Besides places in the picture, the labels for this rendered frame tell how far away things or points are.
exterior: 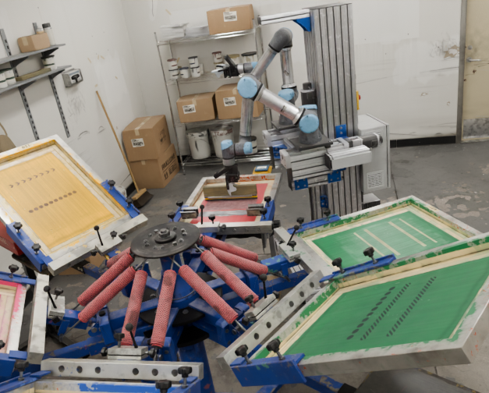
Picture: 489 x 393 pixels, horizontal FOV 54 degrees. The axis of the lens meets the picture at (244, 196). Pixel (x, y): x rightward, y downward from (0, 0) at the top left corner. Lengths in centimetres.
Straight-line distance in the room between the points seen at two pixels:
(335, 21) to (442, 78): 340
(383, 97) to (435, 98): 62
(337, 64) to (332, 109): 29
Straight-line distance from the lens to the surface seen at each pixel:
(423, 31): 630
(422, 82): 640
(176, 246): 198
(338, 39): 322
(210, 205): 314
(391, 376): 183
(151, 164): 614
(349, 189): 351
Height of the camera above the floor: 225
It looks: 24 degrees down
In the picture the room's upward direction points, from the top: 9 degrees counter-clockwise
